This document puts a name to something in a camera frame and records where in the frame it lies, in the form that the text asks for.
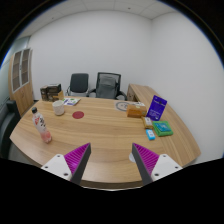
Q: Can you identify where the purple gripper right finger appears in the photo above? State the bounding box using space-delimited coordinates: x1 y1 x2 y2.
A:
132 143 182 185

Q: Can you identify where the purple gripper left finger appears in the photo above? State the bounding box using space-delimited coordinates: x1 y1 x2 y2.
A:
42 143 91 185

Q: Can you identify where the small blue packet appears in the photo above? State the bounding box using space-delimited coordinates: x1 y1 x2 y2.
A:
146 129 155 140

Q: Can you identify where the green flat box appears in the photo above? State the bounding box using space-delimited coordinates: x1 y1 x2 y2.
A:
153 121 173 137

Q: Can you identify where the small yellow snack packet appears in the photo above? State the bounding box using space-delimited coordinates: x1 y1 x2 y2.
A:
143 117 153 129

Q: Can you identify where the round red coaster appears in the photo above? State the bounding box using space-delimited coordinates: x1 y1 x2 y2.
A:
72 111 84 119

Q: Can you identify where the clear bottle with pink drink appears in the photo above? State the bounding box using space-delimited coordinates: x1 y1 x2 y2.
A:
32 107 52 143

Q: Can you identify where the orange cardboard box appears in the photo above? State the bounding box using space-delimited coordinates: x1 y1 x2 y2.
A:
126 104 147 118

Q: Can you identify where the white ceramic cup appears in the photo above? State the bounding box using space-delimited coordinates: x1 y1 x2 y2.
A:
52 100 64 116

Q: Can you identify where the green and white booklet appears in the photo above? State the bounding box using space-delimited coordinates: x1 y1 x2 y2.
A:
63 98 81 106

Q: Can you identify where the wooden side desk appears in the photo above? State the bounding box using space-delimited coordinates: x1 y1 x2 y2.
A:
127 84 158 107

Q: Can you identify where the dark cardboard box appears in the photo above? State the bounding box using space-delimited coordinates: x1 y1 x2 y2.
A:
40 84 64 102

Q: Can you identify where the black sofa armchair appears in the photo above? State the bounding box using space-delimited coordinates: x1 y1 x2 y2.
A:
0 100 20 159

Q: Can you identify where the black office chair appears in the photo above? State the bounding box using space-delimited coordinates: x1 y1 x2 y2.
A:
66 73 89 96

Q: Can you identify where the grey mesh office chair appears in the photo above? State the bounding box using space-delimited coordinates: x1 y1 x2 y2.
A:
87 72 127 100

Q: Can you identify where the wooden cabinet with glass doors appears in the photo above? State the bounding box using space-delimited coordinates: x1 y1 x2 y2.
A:
8 48 34 115

